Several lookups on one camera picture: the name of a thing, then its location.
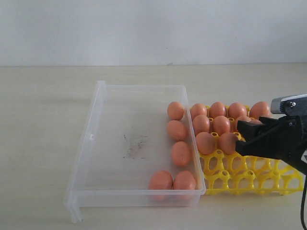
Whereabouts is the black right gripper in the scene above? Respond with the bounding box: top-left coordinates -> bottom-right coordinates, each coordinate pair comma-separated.
235,116 -> 307,174

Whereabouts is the clear plastic storage box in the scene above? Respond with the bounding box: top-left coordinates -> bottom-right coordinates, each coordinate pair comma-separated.
64,80 -> 206,223

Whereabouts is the yellow plastic egg tray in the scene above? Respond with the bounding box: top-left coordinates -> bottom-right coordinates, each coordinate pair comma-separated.
190,104 -> 304,196

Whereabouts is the brown egg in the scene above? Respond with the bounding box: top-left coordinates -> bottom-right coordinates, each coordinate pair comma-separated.
196,132 -> 215,155
249,101 -> 272,119
166,120 -> 188,141
173,171 -> 196,190
210,102 -> 227,119
213,115 -> 231,136
190,103 -> 207,120
192,115 -> 211,136
235,115 -> 251,123
228,102 -> 248,119
167,102 -> 184,121
149,171 -> 173,190
171,141 -> 191,167
250,119 -> 262,125
218,132 -> 238,155

